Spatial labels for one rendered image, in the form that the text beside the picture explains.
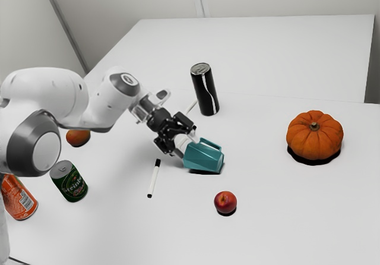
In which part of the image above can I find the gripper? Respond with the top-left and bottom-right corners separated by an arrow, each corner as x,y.
146,108 -> 202,160

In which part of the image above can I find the teal faceted mug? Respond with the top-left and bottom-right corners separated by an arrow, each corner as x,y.
182,137 -> 225,175

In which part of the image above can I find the white marker pen black cap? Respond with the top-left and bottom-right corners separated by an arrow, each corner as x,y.
147,158 -> 162,199

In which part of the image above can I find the black tall can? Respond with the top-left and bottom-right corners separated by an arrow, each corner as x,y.
190,62 -> 220,117

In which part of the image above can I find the red apple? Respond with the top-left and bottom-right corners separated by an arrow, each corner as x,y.
213,191 -> 238,214

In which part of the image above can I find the orange round fruit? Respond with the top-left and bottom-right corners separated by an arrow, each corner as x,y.
65,130 -> 91,147

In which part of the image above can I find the green can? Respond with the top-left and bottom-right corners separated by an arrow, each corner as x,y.
49,159 -> 88,203

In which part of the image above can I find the orange pumpkin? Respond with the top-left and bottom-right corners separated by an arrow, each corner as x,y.
286,109 -> 344,161

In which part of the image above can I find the orange can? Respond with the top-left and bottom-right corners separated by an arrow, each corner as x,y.
0,173 -> 39,221

